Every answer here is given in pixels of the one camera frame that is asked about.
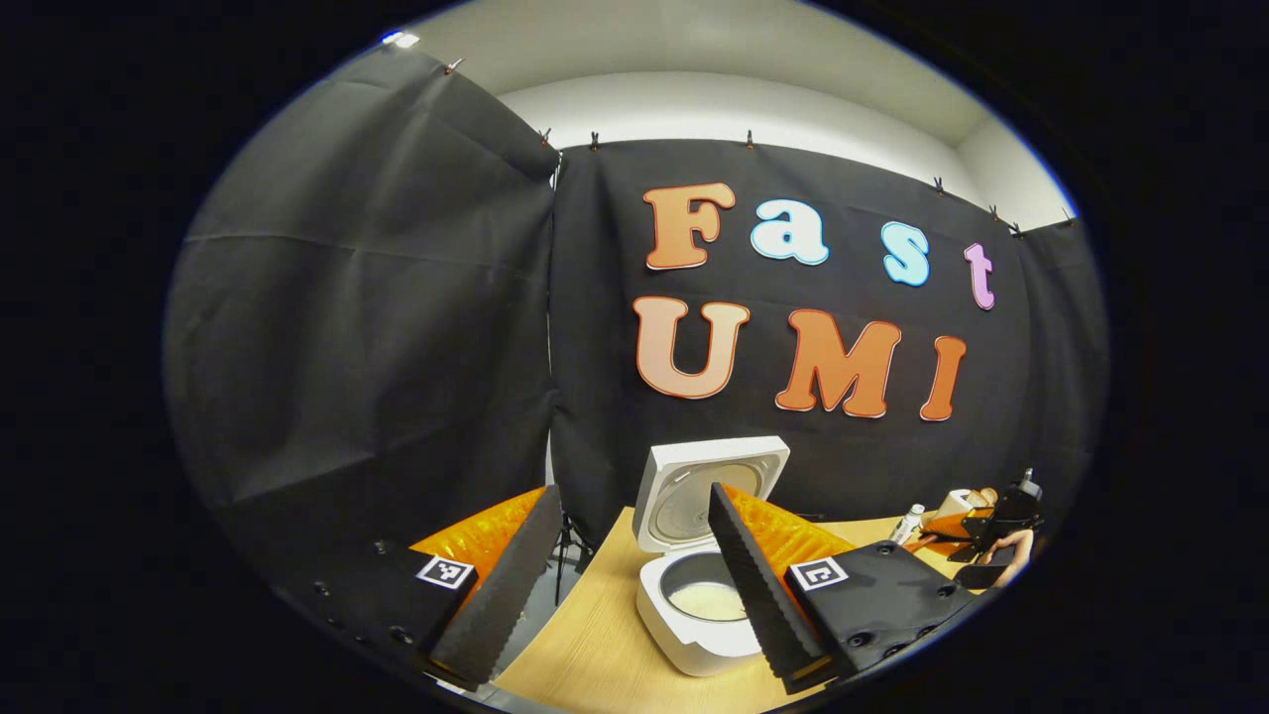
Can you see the black backdrop cloth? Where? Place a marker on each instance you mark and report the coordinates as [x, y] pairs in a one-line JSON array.
[[397, 327]]

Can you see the white drink bottle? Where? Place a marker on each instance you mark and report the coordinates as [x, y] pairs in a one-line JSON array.
[[907, 526]]

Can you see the white toaster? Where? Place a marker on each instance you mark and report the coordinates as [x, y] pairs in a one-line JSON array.
[[952, 501]]

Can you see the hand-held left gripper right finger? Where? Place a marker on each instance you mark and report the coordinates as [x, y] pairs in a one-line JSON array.
[[763, 595]]

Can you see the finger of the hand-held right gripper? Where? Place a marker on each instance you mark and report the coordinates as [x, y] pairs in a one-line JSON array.
[[957, 526]]

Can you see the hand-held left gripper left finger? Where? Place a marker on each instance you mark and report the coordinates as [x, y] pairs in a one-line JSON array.
[[496, 605]]

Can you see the ceiling light panel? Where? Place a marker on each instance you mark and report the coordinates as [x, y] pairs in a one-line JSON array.
[[401, 39]]

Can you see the white rice cooker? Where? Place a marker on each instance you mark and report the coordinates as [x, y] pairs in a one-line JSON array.
[[694, 486]]

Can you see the row of small backdrop clips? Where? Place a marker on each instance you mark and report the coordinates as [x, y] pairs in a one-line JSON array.
[[749, 139]]

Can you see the black tripod stand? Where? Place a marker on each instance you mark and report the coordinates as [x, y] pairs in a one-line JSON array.
[[568, 540]]

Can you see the white rice heap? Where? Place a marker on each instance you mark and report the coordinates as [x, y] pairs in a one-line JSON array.
[[699, 602]]

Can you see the toasted bread slice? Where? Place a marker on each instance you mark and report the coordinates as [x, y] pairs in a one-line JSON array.
[[981, 496]]

